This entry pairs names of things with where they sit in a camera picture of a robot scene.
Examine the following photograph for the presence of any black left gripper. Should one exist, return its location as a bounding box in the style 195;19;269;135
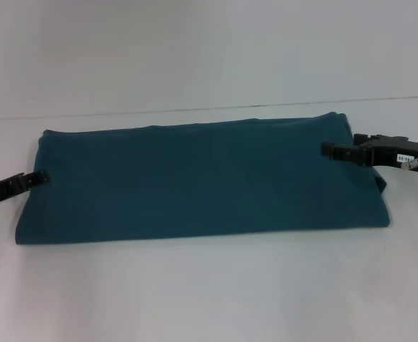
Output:
0;170;51;211

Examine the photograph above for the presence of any teal blue printed t-shirt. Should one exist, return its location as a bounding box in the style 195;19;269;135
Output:
15;112;389;247

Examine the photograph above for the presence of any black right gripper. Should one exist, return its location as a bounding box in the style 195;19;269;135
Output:
320;133;418;175

